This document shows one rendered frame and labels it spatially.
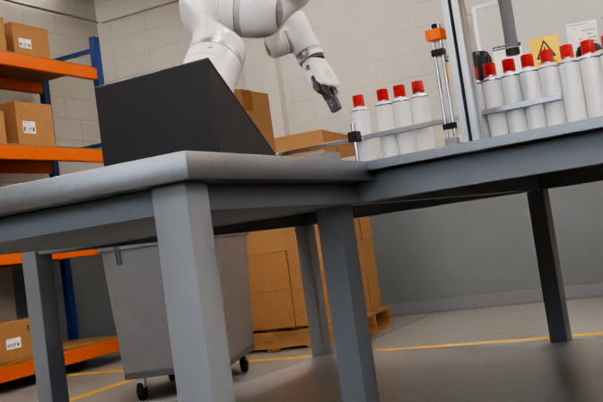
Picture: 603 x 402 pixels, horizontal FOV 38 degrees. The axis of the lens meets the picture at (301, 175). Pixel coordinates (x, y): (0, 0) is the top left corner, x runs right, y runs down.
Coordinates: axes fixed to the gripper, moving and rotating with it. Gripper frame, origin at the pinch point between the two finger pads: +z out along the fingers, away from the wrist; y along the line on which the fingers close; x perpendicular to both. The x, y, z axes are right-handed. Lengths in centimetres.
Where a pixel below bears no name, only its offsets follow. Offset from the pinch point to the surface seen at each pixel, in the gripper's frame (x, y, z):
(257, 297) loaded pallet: 236, 246, -10
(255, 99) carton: 8.7, -25.5, -5.7
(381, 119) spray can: -12.8, -2.6, 13.0
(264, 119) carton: 10.9, -22.1, -0.4
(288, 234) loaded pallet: 198, 253, -37
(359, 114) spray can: -7.1, -2.2, 7.7
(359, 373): -8, -62, 76
